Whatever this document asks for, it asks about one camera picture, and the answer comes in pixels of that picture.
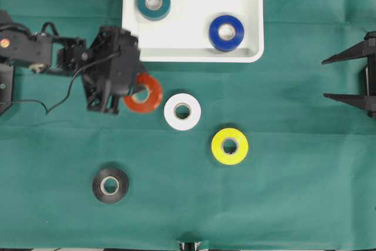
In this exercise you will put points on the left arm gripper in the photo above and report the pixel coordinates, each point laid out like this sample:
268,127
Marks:
80,60

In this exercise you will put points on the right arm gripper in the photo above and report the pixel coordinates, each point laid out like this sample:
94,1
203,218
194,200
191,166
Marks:
362,49

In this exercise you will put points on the red tape roll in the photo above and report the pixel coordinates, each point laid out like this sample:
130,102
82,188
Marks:
153,98

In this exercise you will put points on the green tape roll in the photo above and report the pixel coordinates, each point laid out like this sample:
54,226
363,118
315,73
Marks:
154,10

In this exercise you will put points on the blue tape roll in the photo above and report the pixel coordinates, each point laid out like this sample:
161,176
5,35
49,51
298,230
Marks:
226,33

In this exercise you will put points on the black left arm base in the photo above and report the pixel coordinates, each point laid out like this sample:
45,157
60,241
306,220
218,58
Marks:
6,91

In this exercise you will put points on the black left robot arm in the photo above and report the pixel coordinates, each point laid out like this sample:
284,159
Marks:
35,51

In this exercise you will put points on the white tape roll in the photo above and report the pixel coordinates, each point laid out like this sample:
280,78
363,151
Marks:
182,111

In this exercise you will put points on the white plastic tray case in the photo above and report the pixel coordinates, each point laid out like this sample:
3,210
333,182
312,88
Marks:
183,34

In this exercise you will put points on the black tape roll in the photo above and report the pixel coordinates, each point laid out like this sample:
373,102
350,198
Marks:
110,185

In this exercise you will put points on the yellow tape roll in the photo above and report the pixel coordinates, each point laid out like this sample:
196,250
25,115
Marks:
229,146

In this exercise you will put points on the green table cloth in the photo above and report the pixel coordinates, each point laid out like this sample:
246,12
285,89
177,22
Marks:
307,182

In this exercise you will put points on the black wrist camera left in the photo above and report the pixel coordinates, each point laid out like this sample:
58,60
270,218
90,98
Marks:
117,74

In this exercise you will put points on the black white front mount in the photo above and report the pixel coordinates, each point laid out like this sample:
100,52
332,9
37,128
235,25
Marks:
189,246

